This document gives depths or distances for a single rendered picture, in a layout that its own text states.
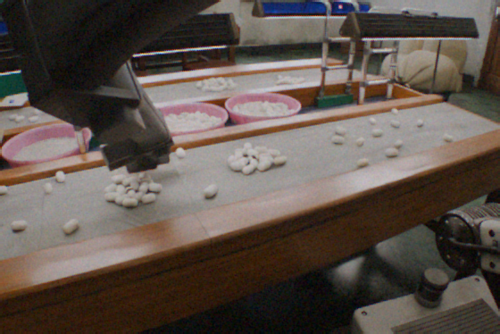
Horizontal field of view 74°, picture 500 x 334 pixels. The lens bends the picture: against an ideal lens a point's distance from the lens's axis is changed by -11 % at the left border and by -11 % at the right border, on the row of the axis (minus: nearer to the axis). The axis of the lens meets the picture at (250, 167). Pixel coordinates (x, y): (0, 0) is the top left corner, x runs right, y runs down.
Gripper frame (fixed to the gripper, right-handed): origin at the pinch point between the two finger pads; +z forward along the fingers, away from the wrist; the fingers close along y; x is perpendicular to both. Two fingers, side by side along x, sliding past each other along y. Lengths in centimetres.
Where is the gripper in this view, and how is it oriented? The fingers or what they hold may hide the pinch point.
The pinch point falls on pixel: (143, 163)
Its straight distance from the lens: 94.6
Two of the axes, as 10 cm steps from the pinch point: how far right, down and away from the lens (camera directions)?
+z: -3.4, 2.6, 9.0
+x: 2.9, 9.4, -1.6
